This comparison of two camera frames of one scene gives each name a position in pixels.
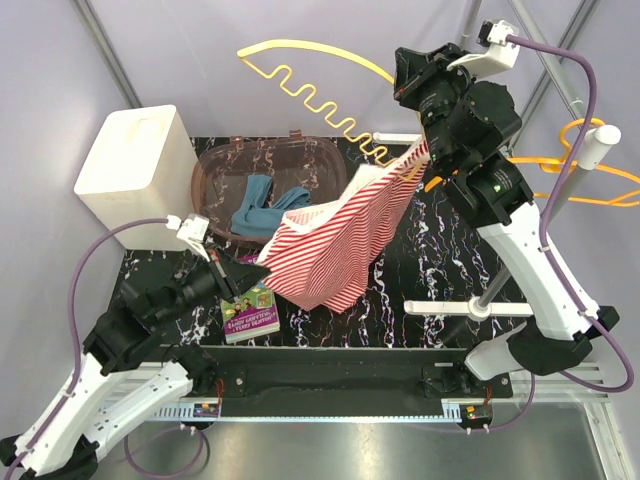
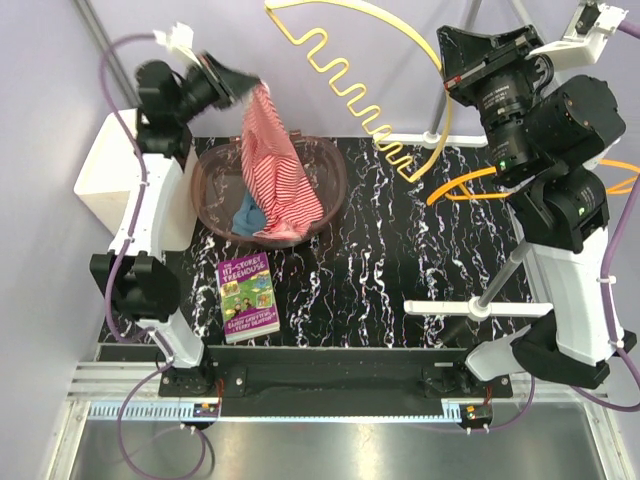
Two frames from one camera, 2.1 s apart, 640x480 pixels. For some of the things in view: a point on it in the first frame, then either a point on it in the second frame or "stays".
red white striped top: [320, 256] to [276, 169]
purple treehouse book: [252, 313] stays
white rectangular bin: [142, 166] stays
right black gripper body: [434, 88] to [503, 76]
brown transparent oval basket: [222, 172] stays
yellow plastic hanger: [307, 106] to [406, 168]
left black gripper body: [225, 278] to [207, 88]
